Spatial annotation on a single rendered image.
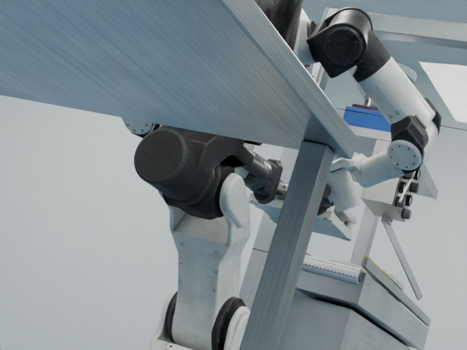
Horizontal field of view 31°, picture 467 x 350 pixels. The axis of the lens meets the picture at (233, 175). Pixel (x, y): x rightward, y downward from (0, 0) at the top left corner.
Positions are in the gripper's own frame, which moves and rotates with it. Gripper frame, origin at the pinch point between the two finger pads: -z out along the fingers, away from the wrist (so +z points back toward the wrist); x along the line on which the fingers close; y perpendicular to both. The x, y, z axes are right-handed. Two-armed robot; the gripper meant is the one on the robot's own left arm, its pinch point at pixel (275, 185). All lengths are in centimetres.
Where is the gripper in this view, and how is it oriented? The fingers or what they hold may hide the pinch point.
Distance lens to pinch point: 229.5
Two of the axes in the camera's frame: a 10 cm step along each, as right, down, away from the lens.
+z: -4.8, -3.0, -8.2
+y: 8.3, 1.5, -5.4
